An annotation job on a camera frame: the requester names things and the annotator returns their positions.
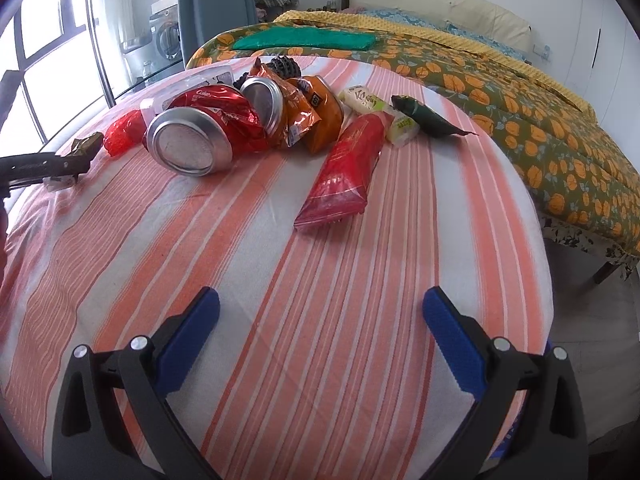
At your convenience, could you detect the cream pillow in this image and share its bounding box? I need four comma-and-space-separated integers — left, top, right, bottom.
348, 0, 532, 54

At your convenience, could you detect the black framed glass door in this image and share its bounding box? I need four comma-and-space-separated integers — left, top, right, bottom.
82, 0, 189, 111

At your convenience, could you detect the green folded cloth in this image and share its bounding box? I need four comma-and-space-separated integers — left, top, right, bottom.
231, 26, 377, 53

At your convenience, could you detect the brown wrapper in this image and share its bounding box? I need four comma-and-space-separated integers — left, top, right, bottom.
70, 132, 105, 162

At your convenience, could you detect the yellow textured blanket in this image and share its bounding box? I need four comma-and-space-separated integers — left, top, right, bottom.
272, 10, 597, 112

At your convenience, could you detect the orange brown snack packet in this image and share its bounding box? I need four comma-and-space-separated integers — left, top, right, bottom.
297, 75, 346, 155

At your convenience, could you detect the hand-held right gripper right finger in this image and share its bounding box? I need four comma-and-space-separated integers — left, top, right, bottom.
421, 286, 590, 480

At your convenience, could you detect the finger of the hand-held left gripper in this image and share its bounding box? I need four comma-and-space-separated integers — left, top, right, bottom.
0, 152, 88, 181

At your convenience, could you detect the grey blue curtain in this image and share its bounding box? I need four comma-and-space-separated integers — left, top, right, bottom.
177, 0, 266, 69

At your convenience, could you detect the green orange floral quilt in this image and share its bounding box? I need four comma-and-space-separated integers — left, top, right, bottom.
185, 22, 640, 281

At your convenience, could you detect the clear plastic wrapper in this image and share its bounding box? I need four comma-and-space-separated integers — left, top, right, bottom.
140, 65, 236, 117

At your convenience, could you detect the white wardrobe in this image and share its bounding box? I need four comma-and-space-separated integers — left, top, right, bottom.
575, 0, 640, 127

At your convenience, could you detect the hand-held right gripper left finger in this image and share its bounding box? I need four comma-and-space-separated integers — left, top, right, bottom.
52, 286, 221, 480

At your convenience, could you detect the washing machine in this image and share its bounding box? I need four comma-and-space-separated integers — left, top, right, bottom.
149, 2, 184, 64

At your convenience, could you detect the red plastic wrapper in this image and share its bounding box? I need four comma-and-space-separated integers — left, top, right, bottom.
102, 109, 149, 157

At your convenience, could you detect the dark green wrapper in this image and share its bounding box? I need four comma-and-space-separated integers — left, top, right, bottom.
391, 94, 479, 139

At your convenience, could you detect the orange white striped tablecloth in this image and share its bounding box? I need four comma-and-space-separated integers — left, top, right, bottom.
0, 52, 554, 480

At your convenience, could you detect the black window frame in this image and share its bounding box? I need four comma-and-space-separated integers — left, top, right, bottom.
0, 0, 87, 152

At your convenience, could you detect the white green wrapper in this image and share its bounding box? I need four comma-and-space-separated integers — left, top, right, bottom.
338, 85, 396, 117

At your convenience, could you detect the yellow white wrapper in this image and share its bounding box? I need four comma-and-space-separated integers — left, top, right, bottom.
384, 112, 421, 149

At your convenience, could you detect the long red snack packet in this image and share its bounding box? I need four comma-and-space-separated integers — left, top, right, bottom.
294, 112, 386, 233

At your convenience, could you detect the crushed red cola can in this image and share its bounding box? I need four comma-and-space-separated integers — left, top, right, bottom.
144, 84, 264, 177

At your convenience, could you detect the crushed orange drink can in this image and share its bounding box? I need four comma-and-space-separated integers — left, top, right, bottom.
240, 76, 286, 137

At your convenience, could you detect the blue floral pillow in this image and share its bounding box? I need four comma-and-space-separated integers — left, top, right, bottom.
357, 7, 531, 63

